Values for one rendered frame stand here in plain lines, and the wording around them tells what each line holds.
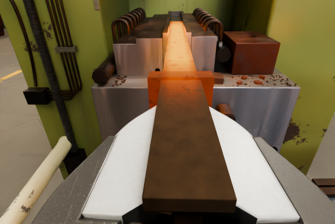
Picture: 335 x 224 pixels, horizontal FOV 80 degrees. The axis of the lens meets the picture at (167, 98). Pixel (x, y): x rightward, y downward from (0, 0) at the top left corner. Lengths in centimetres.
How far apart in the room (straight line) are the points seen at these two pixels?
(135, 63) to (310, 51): 45
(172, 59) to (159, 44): 21
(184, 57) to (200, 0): 68
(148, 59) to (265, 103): 24
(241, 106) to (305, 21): 30
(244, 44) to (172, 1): 50
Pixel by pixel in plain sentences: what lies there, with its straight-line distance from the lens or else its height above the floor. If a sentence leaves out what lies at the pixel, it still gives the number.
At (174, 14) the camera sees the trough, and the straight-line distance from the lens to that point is 79.
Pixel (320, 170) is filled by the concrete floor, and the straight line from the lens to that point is 174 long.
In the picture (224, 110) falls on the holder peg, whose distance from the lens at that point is 37.
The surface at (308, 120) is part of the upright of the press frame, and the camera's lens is 76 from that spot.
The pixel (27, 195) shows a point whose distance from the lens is 64.
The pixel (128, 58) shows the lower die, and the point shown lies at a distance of 42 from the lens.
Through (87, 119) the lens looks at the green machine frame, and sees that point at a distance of 70.
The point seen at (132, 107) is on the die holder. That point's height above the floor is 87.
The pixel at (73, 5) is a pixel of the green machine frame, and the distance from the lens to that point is 58.
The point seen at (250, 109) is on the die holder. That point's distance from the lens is 41.
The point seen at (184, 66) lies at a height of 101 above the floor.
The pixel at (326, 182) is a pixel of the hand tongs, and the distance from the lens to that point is 61.
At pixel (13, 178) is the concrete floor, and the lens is 174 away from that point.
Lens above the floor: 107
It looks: 29 degrees down
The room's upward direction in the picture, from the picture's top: 1 degrees counter-clockwise
